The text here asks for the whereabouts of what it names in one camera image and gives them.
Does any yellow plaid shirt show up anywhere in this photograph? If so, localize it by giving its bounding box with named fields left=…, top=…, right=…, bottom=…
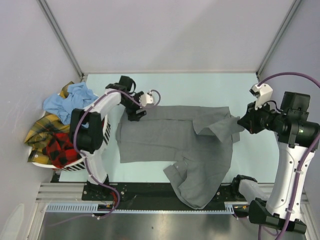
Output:
left=24, top=81, right=73, bottom=165

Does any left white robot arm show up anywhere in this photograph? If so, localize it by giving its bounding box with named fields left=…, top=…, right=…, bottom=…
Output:
left=69, top=75, right=155, bottom=200

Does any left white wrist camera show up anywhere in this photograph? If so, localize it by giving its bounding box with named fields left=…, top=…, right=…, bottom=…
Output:
left=139, top=91, right=156, bottom=107

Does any white slotted cable duct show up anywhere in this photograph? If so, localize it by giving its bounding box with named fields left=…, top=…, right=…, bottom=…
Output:
left=46, top=203, right=235, bottom=215

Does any red black plaid shirt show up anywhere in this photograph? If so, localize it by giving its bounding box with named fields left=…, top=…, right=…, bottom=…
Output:
left=42, top=132, right=82, bottom=169

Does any aluminium frame post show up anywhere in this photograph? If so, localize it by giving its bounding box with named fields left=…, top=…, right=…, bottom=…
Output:
left=255, top=0, right=303, bottom=80
left=36, top=0, right=84, bottom=80

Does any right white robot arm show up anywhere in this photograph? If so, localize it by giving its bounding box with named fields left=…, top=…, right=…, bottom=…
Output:
left=230, top=91, right=320, bottom=234

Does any right aluminium frame post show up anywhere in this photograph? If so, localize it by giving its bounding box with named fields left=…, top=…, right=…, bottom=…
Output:
left=255, top=0, right=303, bottom=80

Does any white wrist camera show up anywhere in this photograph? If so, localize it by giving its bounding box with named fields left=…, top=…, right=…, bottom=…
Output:
left=249, top=83, right=273, bottom=110
left=139, top=91, right=156, bottom=107

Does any grey long sleeve shirt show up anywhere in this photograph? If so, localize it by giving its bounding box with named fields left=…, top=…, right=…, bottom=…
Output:
left=115, top=105, right=244, bottom=210

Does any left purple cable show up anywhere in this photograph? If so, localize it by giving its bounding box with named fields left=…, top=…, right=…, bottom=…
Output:
left=73, top=89, right=161, bottom=198

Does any aluminium front rail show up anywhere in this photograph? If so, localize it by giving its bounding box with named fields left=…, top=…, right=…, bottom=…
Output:
left=34, top=183, right=320, bottom=240

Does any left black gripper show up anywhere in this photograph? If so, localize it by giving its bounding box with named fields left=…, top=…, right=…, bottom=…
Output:
left=120, top=91, right=146, bottom=121

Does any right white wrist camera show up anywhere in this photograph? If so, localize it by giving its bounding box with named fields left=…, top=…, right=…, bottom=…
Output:
left=249, top=83, right=273, bottom=110

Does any white laundry basket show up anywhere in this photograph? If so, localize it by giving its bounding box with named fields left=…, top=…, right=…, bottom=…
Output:
left=33, top=113, right=111, bottom=172

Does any left aluminium frame post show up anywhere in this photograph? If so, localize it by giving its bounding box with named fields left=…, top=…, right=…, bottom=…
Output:
left=36, top=0, right=84, bottom=80

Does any light blue shirt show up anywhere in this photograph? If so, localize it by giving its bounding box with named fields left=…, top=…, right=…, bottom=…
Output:
left=43, top=82, right=99, bottom=125

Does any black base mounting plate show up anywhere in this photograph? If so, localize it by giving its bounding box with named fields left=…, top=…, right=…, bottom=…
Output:
left=81, top=182, right=245, bottom=212

